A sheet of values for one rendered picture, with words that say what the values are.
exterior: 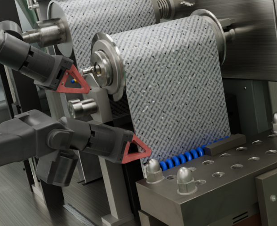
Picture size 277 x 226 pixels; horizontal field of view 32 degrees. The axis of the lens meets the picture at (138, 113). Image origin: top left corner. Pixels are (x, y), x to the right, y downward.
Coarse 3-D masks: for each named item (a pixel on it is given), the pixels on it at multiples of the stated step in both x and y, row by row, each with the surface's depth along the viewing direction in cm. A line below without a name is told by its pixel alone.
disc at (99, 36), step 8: (104, 32) 98; (96, 40) 102; (104, 40) 98; (112, 40) 96; (112, 48) 96; (120, 56) 95; (120, 64) 95; (120, 72) 96; (120, 80) 97; (120, 88) 98; (112, 96) 103; (120, 96) 99
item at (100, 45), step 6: (204, 18) 109; (210, 24) 107; (216, 36) 107; (96, 42) 101; (102, 42) 98; (216, 42) 107; (96, 48) 102; (102, 48) 99; (108, 48) 97; (108, 54) 97; (114, 60) 96; (114, 66) 96; (114, 72) 97; (114, 78) 98; (114, 84) 99; (108, 90) 102; (114, 90) 100
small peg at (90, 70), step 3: (81, 69) 101; (84, 69) 101; (87, 69) 101; (90, 69) 101; (93, 69) 101; (81, 72) 101; (84, 72) 100; (87, 72) 101; (90, 72) 101; (93, 72) 102
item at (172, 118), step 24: (216, 72) 107; (144, 96) 99; (168, 96) 102; (192, 96) 105; (216, 96) 108; (144, 120) 100; (168, 120) 102; (192, 120) 105; (216, 120) 108; (168, 144) 103; (192, 144) 106
